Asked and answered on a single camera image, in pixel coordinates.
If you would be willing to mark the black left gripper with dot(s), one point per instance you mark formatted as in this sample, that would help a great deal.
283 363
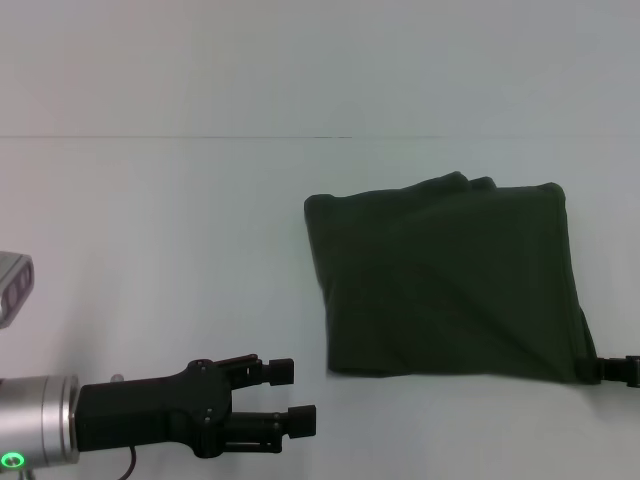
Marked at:
155 410

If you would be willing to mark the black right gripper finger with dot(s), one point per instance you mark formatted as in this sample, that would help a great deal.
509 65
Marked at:
612 371

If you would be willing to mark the dark green shirt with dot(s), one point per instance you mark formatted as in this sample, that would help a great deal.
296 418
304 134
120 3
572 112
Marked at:
445 280

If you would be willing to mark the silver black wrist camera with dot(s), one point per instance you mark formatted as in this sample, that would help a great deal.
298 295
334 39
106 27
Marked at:
14 290

